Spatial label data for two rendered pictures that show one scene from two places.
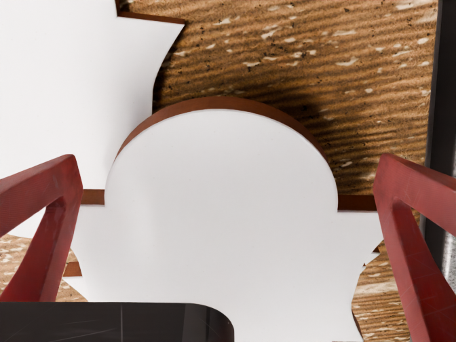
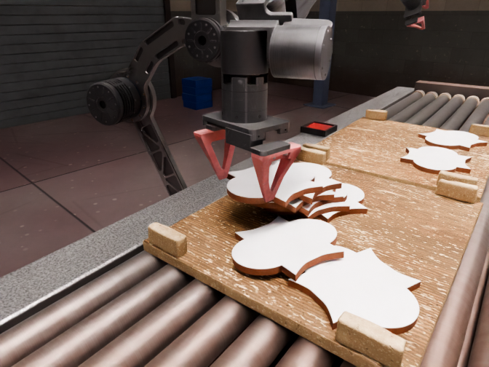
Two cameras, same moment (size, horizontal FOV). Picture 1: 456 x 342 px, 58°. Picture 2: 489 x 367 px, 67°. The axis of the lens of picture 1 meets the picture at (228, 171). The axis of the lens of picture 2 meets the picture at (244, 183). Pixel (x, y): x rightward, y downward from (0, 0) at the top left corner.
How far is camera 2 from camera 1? 0.44 m
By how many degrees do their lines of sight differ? 47
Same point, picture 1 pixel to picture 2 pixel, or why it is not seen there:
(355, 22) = (207, 219)
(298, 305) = not seen: hidden behind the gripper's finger
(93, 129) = (277, 229)
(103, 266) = (289, 189)
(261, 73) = (233, 223)
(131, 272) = (286, 186)
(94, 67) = (260, 236)
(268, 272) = not seen: hidden behind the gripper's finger
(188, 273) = not seen: hidden behind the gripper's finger
